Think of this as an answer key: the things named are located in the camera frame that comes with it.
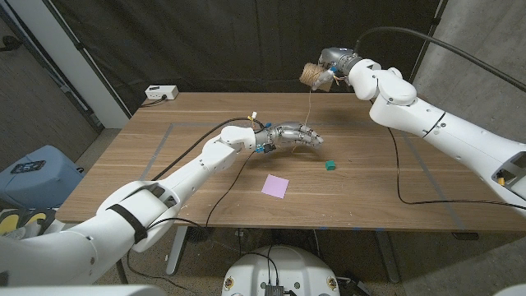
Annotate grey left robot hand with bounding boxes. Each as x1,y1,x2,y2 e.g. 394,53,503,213
255,121,325,150

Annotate jute twine spool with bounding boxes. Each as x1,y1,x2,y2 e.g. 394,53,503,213
298,62,335,92

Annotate purple sticky note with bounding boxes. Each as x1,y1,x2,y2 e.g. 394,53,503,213
261,173,290,200

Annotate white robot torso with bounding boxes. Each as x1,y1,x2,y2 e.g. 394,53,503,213
221,245,341,296

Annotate white power outlet box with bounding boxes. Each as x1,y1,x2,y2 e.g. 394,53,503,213
145,85,180,101

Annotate grey table leg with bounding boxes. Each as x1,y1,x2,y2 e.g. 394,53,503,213
165,225,190,275
373,229,400,284

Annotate grey torso connector box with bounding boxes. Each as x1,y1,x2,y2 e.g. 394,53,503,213
264,283,288,296

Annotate blue-grey storage bin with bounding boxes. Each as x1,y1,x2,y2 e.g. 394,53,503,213
0,145,85,210

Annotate black shoe yellow insole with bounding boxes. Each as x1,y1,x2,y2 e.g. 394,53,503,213
0,210,24,235
20,207,57,231

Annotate grey sneaker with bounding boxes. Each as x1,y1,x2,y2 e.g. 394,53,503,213
0,224,42,242

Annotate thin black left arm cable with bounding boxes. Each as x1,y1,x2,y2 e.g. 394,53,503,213
125,150,258,289

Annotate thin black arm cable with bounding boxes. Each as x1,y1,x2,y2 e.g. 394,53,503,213
125,150,258,289
385,127,526,211

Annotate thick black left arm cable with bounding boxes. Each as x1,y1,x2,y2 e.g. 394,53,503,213
150,117,266,182

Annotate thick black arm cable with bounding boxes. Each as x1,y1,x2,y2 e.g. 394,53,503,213
150,117,266,182
353,26,526,94

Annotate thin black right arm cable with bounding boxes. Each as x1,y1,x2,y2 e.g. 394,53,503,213
385,127,526,211

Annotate black torso cable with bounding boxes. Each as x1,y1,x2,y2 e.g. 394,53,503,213
238,245,281,287

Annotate black outlet box cable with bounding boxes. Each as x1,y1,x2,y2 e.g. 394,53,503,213
139,95,168,109

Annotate black backdrop frame pole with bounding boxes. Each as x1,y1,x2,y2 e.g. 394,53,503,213
404,0,449,94
40,0,133,119

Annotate black velcro arm strap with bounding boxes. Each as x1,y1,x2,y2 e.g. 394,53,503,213
105,203,149,244

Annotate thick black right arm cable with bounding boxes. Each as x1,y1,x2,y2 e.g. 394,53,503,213
353,26,526,94

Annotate black wall knob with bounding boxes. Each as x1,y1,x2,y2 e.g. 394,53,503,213
0,35,24,53

